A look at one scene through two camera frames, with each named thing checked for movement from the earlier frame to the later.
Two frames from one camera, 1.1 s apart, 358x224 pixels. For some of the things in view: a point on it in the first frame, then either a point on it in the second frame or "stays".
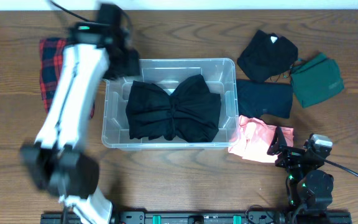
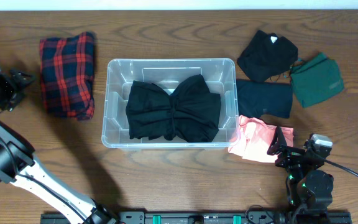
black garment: x=190 y=113 stays
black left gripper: x=130 y=62 → x=11 y=89
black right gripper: x=291 y=154 stays
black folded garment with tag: x=266 y=56 stays
